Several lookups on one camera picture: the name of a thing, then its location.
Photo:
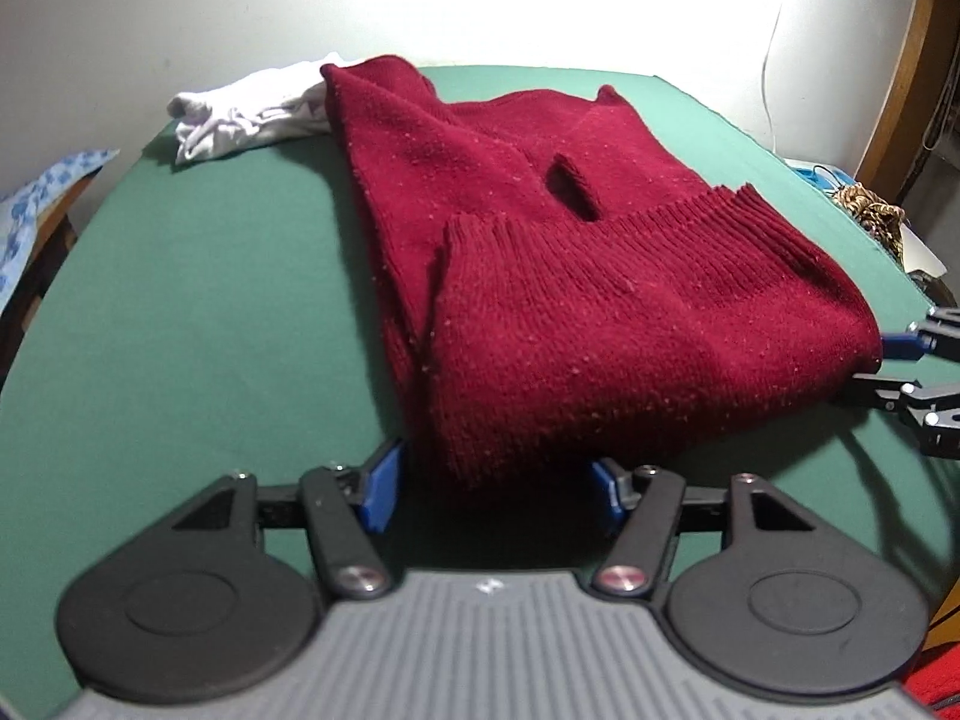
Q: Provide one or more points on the white folded garment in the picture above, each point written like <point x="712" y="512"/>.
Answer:
<point x="232" y="112"/>

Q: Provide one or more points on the red knit sweater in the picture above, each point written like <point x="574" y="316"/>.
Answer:
<point x="600" y="315"/>

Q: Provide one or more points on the blue patterned cloth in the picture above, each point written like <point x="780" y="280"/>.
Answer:
<point x="37" y="195"/>

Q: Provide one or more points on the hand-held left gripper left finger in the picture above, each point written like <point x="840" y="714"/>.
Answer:
<point x="382" y="487"/>

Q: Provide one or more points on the brown patterned cloth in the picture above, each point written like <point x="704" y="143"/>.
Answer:
<point x="870" y="206"/>

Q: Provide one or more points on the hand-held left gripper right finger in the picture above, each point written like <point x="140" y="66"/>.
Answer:
<point x="609" y="495"/>

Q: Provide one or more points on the green table cover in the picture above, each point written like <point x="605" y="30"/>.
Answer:
<point x="225" y="315"/>

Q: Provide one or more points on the wooden frame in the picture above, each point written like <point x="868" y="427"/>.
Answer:
<point x="911" y="37"/>

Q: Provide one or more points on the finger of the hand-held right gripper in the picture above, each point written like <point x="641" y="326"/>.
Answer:
<point x="907" y="397"/>
<point x="900" y="347"/>

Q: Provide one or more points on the person's red clothing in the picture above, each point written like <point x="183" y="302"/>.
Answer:
<point x="937" y="690"/>

